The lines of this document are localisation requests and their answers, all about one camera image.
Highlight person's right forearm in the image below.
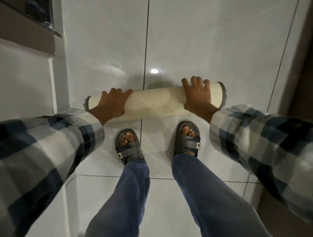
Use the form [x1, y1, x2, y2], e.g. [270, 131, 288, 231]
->
[184, 104, 313, 225]

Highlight person's right hand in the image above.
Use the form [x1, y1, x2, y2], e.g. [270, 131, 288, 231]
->
[181, 76, 220, 124]

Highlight person's left grey sandal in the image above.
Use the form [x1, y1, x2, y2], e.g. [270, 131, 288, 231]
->
[115, 129, 145, 167]

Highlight person's right foot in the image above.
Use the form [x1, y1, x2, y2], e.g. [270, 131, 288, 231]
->
[182, 125, 197, 139]

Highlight brown wooden cabinet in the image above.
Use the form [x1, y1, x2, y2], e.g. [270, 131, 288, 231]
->
[0, 0, 64, 57]

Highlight person's right leg blue jeans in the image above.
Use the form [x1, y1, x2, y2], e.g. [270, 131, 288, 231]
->
[171, 152, 272, 237]

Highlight person's right grey sandal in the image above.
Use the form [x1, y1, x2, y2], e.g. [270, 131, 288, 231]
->
[173, 121, 201, 158]

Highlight person's foot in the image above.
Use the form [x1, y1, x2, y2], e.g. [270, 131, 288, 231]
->
[182, 125, 197, 139]
[119, 132, 136, 147]

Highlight person's left hand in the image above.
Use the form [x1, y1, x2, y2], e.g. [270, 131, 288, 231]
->
[89, 88, 134, 125]

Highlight person's left foot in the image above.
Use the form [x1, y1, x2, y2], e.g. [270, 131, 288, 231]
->
[119, 132, 136, 147]

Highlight person's grey sandal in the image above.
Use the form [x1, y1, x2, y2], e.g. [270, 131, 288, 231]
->
[115, 129, 145, 167]
[173, 121, 201, 158]

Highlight person's left leg blue jeans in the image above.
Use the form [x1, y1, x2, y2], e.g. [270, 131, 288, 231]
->
[84, 158, 151, 237]

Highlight cream mat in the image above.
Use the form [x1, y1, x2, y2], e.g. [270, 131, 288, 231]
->
[84, 82, 227, 122]

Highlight person's leg blue jeans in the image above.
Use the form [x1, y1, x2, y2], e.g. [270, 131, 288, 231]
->
[84, 158, 151, 237]
[171, 152, 272, 237]

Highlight person's left forearm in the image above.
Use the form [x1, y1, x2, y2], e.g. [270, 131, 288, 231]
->
[0, 107, 105, 237]

